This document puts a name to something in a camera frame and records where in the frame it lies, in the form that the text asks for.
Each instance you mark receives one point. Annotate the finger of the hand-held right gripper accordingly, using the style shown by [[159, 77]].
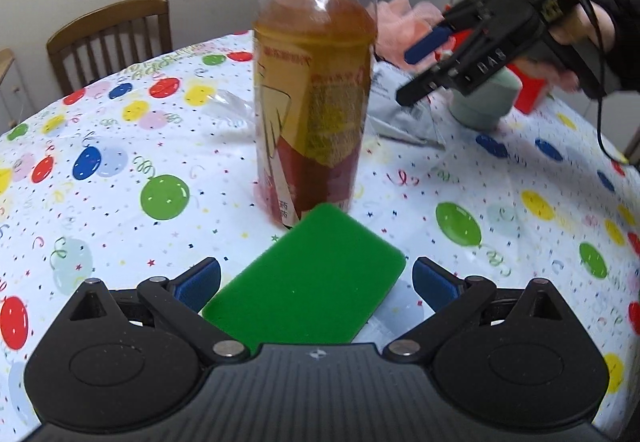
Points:
[[427, 44], [425, 86]]

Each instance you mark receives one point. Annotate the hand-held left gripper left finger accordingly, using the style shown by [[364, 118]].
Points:
[[199, 282]]

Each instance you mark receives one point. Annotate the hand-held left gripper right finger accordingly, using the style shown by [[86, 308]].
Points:
[[434, 286]]

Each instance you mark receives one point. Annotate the pink mesh bath pouf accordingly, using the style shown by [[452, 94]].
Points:
[[400, 21]]

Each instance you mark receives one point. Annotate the red shoe box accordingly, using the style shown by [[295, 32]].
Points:
[[532, 94]]

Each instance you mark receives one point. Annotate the green sponge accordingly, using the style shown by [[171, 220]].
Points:
[[310, 272]]

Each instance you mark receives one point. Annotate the clear plastic bag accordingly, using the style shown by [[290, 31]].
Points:
[[230, 105]]

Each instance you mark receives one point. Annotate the person's right forearm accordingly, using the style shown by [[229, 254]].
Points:
[[622, 31]]

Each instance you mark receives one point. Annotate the person's right hand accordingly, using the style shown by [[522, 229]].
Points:
[[582, 29]]

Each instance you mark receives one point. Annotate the grey foil pouch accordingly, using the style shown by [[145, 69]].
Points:
[[400, 121]]

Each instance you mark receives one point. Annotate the pale green cup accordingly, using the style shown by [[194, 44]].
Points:
[[487, 104]]

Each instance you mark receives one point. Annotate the amber tea bottle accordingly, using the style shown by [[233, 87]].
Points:
[[315, 96]]

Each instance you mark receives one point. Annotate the brown wooden chair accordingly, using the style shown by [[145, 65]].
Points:
[[107, 39]]

